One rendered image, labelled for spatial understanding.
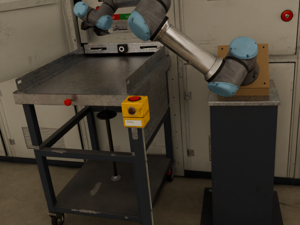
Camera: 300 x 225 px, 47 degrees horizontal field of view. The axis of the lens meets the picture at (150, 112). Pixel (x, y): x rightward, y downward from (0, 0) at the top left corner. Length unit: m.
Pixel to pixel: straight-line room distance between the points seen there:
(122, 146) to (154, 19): 1.25
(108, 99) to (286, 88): 1.04
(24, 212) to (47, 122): 0.65
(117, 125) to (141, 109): 1.16
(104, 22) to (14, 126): 1.36
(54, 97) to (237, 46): 0.85
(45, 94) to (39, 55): 0.56
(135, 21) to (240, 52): 0.45
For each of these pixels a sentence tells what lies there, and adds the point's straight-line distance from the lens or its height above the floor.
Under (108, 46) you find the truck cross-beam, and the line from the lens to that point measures 2.25.
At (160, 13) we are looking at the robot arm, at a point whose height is 1.17.
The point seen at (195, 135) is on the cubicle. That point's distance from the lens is 2.23.
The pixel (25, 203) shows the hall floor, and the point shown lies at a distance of 2.46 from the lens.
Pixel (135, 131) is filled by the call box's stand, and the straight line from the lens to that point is 1.30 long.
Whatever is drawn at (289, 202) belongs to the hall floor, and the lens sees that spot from 2.25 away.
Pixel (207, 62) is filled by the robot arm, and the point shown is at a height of 0.97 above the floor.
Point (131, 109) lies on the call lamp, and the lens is 1.23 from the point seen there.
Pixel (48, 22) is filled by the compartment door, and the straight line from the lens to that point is 2.24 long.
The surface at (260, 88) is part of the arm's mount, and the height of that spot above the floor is 0.79.
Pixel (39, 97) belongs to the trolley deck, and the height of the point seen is 0.83.
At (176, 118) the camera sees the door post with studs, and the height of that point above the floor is 0.44.
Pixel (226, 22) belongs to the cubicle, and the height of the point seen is 1.03.
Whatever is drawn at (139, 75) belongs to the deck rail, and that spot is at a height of 0.88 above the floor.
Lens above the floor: 1.33
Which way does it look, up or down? 22 degrees down
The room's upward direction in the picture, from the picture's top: 6 degrees counter-clockwise
